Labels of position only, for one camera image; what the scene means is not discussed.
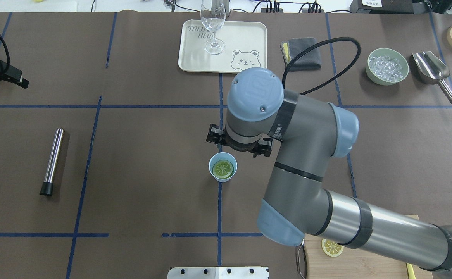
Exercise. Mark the light blue cup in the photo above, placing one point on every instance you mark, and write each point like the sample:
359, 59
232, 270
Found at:
222, 156

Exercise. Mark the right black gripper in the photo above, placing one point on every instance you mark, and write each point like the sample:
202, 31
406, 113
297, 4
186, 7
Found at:
242, 147

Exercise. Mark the steel muddler black tip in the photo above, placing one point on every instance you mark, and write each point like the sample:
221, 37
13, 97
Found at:
48, 183

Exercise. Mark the green bowl of ice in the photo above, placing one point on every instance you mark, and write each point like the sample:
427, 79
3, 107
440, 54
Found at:
386, 67

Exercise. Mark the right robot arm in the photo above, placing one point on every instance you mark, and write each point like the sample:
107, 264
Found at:
295, 203

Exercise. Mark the yellow plastic knife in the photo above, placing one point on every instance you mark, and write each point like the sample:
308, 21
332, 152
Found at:
410, 271

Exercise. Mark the wooden cutting board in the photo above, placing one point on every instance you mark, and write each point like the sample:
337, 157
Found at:
317, 259

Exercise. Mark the cream bear tray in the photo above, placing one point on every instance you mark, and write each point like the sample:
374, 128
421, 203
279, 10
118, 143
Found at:
245, 46

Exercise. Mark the steel ice scoop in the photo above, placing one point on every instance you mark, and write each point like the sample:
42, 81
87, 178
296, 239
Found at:
432, 70

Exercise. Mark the wine glass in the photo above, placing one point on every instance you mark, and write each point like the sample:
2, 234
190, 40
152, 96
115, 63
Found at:
213, 17

